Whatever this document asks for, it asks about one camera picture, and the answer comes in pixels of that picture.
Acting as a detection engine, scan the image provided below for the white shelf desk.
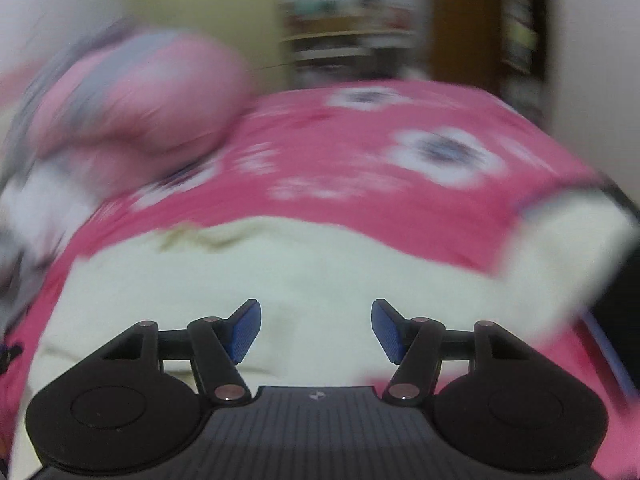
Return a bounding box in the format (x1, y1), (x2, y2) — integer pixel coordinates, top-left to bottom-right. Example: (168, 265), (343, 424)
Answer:
(280, 0), (426, 88)

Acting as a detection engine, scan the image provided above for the pink floral bed blanket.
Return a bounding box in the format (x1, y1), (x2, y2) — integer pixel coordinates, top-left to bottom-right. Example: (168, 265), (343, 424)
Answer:
(0, 80), (640, 480)

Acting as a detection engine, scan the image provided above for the pink grey rolled quilt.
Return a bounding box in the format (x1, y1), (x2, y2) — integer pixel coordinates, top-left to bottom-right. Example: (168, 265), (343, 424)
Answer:
(20, 30), (256, 181)

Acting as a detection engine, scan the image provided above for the white deer print sweater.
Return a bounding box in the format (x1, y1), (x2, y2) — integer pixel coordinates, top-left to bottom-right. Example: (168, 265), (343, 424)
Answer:
(10, 185), (636, 466)

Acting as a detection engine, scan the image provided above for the white garment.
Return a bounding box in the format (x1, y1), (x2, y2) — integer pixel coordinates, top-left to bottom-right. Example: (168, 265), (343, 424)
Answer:
(0, 167), (101, 261)

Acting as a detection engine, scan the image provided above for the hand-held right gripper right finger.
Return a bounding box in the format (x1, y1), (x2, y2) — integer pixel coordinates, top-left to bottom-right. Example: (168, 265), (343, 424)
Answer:
(371, 299), (532, 407)

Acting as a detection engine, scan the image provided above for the wooden door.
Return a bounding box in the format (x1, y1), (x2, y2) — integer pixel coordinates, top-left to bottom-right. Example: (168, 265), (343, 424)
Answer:
(425, 0), (501, 96)

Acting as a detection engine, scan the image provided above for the pale yellow wardrobe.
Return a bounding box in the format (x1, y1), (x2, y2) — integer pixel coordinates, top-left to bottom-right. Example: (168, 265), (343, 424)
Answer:
(117, 0), (281, 91)

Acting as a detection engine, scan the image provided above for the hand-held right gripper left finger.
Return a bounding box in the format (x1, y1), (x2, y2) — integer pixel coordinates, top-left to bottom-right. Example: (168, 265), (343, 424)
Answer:
(102, 299), (262, 407)

